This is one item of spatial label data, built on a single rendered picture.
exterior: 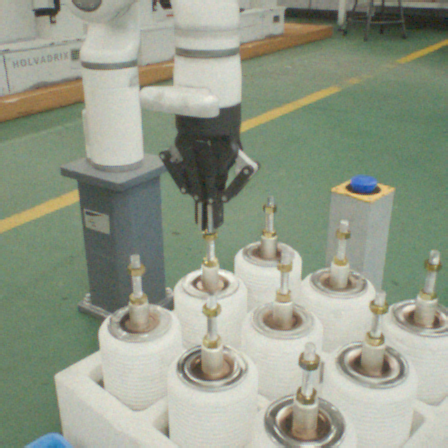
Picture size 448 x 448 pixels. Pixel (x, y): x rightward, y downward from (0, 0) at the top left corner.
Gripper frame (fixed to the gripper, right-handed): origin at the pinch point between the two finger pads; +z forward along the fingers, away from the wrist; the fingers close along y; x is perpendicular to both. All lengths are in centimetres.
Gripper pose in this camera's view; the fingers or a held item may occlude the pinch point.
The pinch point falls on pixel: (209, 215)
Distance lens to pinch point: 72.5
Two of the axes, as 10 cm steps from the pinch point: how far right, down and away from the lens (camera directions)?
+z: 0.0, 9.0, 4.3
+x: -4.8, 3.8, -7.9
